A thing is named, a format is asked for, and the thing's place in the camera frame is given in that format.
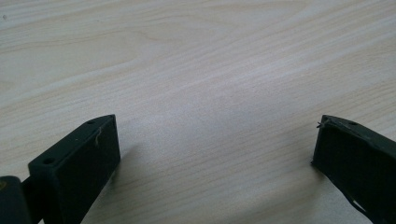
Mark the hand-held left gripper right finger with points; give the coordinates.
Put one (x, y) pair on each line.
(355, 161)

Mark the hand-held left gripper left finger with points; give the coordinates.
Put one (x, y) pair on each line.
(74, 168)

